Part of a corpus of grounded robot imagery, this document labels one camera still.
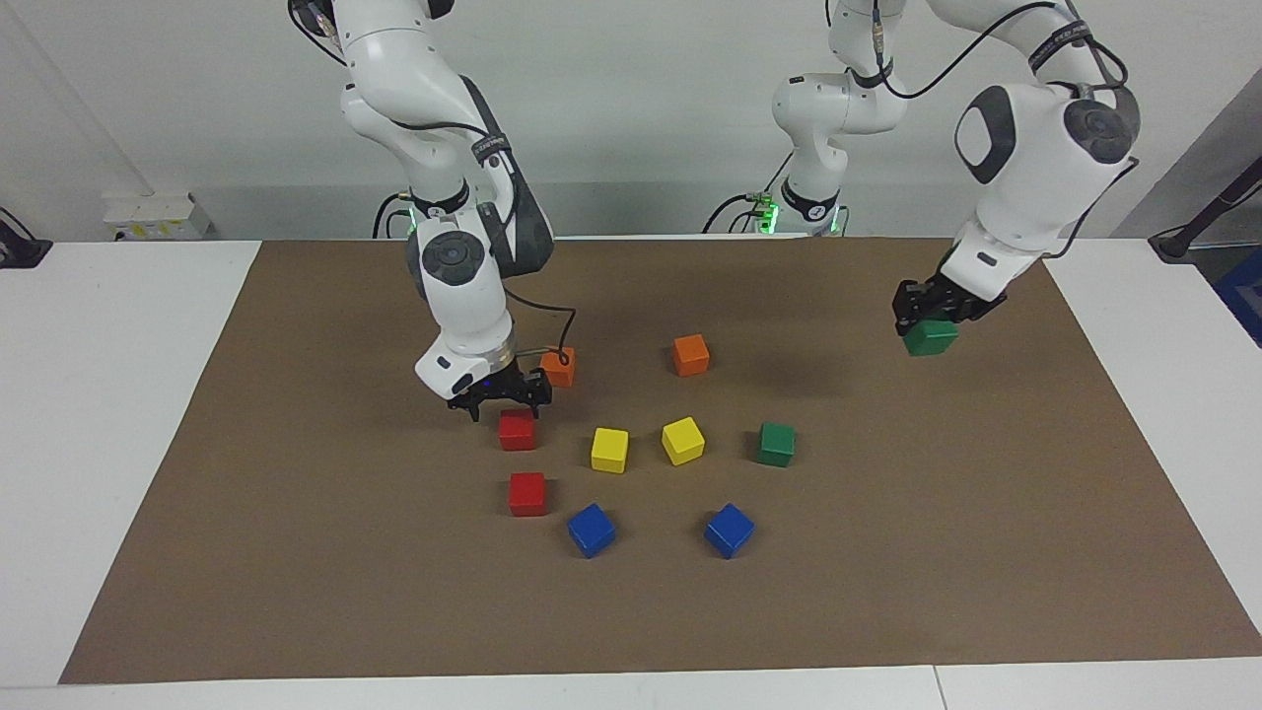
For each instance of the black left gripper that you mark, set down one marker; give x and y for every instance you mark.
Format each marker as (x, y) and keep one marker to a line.
(961, 301)

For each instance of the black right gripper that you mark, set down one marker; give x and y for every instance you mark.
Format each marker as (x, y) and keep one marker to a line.
(498, 385)

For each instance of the green wooden cube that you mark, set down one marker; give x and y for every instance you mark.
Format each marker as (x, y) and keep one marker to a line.
(776, 444)
(930, 339)

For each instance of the red wooden cube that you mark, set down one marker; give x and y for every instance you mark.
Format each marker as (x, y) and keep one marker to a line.
(527, 493)
(517, 434)

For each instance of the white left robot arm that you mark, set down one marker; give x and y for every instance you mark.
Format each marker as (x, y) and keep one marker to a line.
(1025, 168)

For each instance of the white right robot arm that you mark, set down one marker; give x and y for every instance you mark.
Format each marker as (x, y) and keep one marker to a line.
(463, 296)

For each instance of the orange wooden cube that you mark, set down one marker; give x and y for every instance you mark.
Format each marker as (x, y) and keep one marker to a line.
(691, 354)
(564, 373)

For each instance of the yellow wooden cube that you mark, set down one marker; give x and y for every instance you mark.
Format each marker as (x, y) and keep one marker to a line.
(683, 440)
(609, 450)

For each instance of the blue wooden cube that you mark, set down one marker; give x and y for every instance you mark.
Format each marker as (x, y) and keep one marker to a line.
(730, 530)
(591, 530)

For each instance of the black stand with pole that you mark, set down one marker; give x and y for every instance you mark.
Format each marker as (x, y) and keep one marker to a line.
(1183, 240)

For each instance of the brown table mat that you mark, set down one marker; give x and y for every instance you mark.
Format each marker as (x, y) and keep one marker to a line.
(296, 542)

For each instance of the blue crate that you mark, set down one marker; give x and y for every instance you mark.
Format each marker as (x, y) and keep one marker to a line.
(1244, 296)

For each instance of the white power strip box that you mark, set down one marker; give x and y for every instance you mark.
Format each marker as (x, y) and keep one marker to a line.
(153, 217)

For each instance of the black clamp mount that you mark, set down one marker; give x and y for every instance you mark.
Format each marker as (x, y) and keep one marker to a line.
(20, 251)

